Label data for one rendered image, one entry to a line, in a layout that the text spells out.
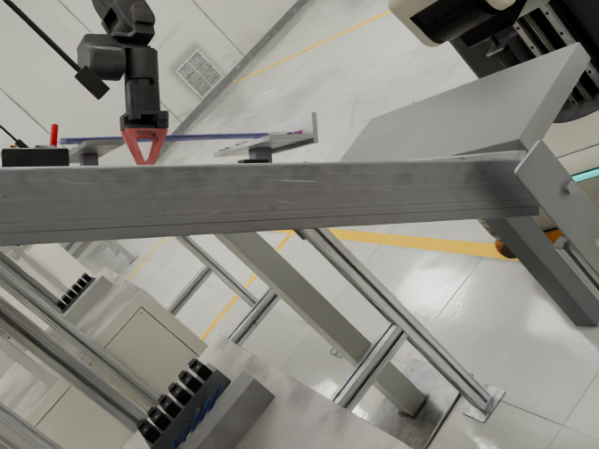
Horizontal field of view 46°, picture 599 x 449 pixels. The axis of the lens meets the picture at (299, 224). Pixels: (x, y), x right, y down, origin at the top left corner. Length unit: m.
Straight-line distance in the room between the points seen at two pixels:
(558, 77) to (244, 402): 0.72
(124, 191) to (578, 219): 0.46
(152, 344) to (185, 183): 1.54
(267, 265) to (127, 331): 0.64
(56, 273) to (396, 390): 4.13
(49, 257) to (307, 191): 5.02
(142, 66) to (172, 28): 7.97
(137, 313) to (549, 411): 1.14
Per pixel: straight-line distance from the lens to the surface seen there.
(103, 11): 1.29
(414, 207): 0.72
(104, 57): 1.19
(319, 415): 0.94
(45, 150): 0.92
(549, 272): 1.60
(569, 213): 0.78
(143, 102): 1.21
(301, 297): 1.66
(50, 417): 2.15
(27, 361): 2.12
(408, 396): 1.84
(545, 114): 1.22
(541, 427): 1.62
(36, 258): 5.63
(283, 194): 0.65
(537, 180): 0.76
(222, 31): 9.35
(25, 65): 8.83
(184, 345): 2.17
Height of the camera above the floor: 1.09
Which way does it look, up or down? 19 degrees down
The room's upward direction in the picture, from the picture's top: 45 degrees counter-clockwise
